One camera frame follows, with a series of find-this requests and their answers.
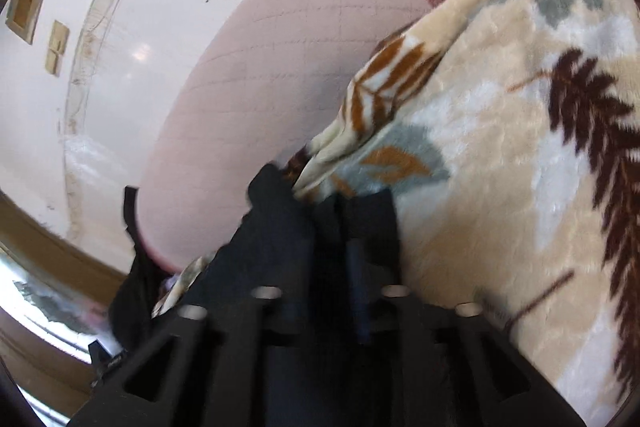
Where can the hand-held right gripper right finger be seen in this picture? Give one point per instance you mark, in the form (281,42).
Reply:
(362,287)

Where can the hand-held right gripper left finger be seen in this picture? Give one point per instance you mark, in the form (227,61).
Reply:
(250,337)

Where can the navy zip jacket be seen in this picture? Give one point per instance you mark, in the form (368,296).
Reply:
(317,267)

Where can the black garment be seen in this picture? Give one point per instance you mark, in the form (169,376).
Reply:
(137,297)

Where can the stained glass window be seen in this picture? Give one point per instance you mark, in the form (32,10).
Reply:
(45,302)

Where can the leaf print fleece blanket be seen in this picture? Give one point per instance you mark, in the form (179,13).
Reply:
(500,132)

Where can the pink and maroon sofa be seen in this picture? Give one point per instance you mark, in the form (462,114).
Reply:
(280,72)

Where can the wooden window frame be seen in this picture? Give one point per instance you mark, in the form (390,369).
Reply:
(50,232)

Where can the small wooden wall frame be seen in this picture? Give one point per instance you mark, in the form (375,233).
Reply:
(56,49)

